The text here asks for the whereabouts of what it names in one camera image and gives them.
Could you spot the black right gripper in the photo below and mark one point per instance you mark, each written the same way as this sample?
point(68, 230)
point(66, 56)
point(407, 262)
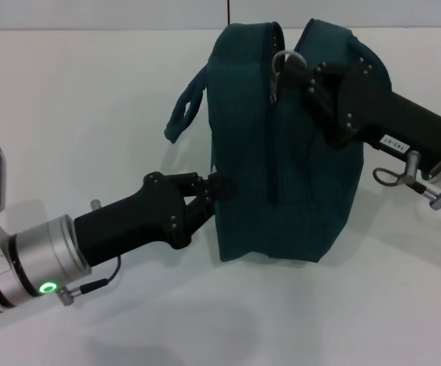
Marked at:
point(388, 110)

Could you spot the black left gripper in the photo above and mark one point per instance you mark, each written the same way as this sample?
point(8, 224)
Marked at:
point(129, 221)

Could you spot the dark teal fabric lunch bag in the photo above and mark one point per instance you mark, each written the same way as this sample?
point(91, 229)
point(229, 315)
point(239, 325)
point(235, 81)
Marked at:
point(281, 171)

